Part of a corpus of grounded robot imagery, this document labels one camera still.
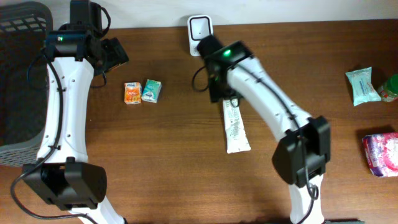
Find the white tube with cork cap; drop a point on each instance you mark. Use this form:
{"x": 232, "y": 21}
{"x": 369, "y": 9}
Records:
{"x": 236, "y": 139}

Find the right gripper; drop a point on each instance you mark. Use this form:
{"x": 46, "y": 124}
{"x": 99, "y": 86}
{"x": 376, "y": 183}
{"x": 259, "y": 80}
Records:
{"x": 215, "y": 96}

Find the white barcode scanner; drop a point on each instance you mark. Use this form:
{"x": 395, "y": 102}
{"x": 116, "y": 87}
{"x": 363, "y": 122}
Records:
{"x": 199, "y": 27}

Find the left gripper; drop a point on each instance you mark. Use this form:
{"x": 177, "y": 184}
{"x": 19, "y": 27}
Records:
{"x": 116, "y": 53}

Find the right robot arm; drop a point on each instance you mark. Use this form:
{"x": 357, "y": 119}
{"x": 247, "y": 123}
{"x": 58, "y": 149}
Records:
{"x": 304, "y": 142}

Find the green lid jar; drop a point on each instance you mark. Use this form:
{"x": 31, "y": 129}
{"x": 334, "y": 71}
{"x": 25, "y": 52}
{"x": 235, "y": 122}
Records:
{"x": 388, "y": 90}

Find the grey plastic mesh basket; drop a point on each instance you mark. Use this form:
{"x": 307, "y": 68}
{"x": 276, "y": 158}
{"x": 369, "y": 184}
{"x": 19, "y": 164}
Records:
{"x": 24, "y": 82}

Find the teal tissue pack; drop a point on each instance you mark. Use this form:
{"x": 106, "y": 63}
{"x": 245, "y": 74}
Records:
{"x": 151, "y": 91}

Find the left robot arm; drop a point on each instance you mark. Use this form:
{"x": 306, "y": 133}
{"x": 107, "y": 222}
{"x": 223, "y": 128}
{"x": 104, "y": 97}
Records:
{"x": 61, "y": 175}

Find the green wet wipes pack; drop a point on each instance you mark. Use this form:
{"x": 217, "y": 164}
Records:
{"x": 363, "y": 90}

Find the orange tissue pack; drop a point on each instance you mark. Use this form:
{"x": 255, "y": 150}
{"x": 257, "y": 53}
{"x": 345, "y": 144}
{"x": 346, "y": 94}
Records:
{"x": 132, "y": 93}

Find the red purple tissue pack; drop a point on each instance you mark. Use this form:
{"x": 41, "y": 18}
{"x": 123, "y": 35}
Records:
{"x": 381, "y": 154}

